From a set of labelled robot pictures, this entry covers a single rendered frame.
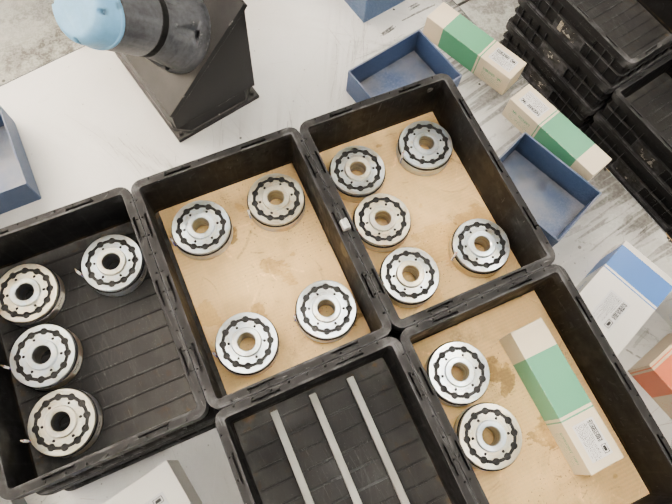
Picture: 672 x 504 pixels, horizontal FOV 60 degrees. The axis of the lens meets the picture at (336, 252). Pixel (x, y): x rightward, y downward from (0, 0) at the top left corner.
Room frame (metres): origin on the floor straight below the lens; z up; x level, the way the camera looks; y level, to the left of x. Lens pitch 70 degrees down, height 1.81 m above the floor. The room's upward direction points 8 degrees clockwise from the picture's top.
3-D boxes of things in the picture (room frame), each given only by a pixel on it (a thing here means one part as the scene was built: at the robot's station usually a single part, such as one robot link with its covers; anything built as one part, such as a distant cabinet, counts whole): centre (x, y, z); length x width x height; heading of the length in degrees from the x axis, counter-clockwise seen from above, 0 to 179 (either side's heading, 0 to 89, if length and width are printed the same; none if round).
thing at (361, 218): (0.42, -0.07, 0.86); 0.10 x 0.10 x 0.01
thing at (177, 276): (0.29, 0.12, 0.87); 0.40 x 0.30 x 0.11; 32
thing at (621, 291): (0.36, -0.54, 0.75); 0.20 x 0.12 x 0.09; 143
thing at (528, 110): (0.73, -0.43, 0.73); 0.24 x 0.06 x 0.06; 49
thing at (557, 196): (0.59, -0.39, 0.74); 0.20 x 0.15 x 0.07; 54
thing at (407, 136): (0.58, -0.14, 0.86); 0.10 x 0.10 x 0.01
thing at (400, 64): (0.81, -0.09, 0.74); 0.20 x 0.15 x 0.07; 134
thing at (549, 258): (0.45, -0.13, 0.92); 0.40 x 0.30 x 0.02; 32
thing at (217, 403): (0.29, 0.12, 0.92); 0.40 x 0.30 x 0.02; 32
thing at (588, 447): (0.16, -0.39, 0.86); 0.24 x 0.06 x 0.06; 33
